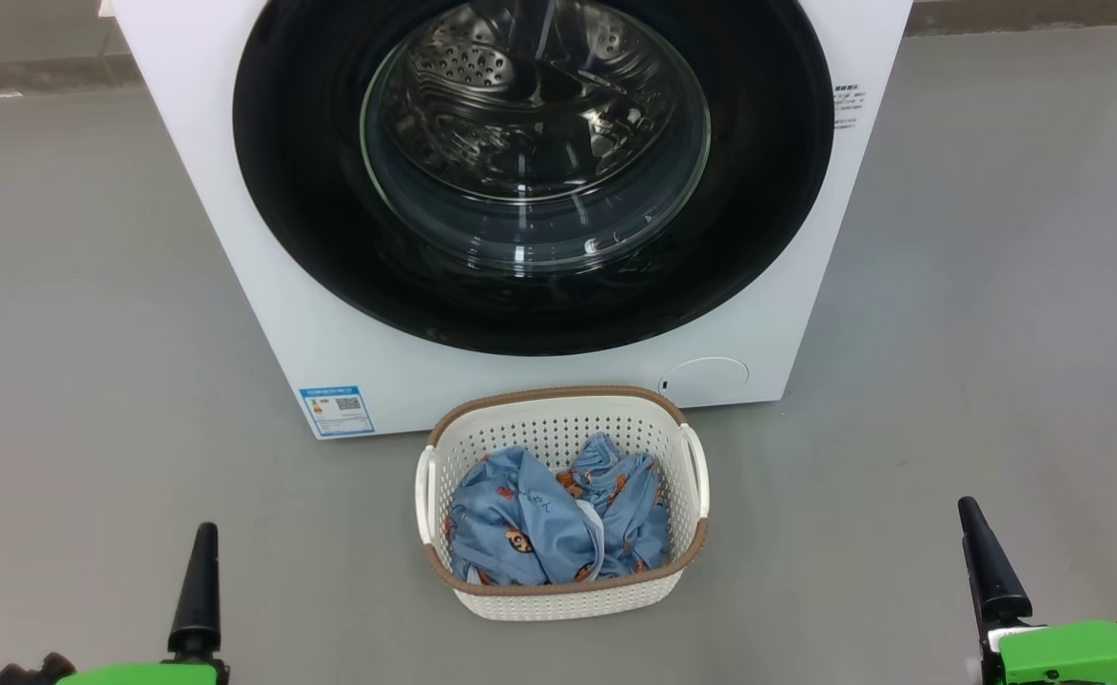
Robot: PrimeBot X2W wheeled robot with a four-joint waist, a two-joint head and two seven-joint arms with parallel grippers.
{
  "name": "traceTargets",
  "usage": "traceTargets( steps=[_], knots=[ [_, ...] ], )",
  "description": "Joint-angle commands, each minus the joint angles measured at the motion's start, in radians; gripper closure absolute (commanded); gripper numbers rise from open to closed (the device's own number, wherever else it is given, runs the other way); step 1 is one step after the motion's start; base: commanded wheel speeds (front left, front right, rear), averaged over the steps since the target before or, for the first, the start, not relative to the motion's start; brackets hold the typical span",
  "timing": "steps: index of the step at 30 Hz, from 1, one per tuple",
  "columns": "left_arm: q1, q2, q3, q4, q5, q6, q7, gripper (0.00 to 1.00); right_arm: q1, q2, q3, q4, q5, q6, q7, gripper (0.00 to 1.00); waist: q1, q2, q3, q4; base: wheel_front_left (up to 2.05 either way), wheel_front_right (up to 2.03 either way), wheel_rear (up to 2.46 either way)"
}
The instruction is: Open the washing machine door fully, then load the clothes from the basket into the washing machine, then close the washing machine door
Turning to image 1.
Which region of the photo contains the white perforated laundry basket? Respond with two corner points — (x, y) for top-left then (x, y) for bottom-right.
(414, 384), (711, 622)

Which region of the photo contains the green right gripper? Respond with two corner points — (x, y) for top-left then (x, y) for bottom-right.
(957, 496), (1117, 685)

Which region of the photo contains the round white filter cover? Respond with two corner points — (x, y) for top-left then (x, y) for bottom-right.
(658, 357), (750, 399)

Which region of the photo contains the blue garment white lining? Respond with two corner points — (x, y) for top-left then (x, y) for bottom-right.
(446, 445), (607, 586)

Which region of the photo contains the black printed text label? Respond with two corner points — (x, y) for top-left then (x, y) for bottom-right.
(830, 84), (866, 131)

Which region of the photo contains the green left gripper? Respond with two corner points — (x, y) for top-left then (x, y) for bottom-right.
(54, 521), (232, 685)

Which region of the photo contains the stainless steel washing machine drum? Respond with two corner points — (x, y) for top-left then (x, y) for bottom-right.
(368, 0), (712, 267)

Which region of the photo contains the grey washing machine door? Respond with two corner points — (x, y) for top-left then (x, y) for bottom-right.
(232, 0), (835, 357)

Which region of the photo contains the white front-load washing machine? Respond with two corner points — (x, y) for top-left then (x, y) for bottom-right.
(107, 0), (913, 440)

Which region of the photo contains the blue energy label sticker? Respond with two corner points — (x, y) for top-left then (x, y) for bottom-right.
(298, 385), (376, 439)

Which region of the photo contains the blue cartoon print garment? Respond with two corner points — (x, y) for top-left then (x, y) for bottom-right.
(558, 433), (671, 581)

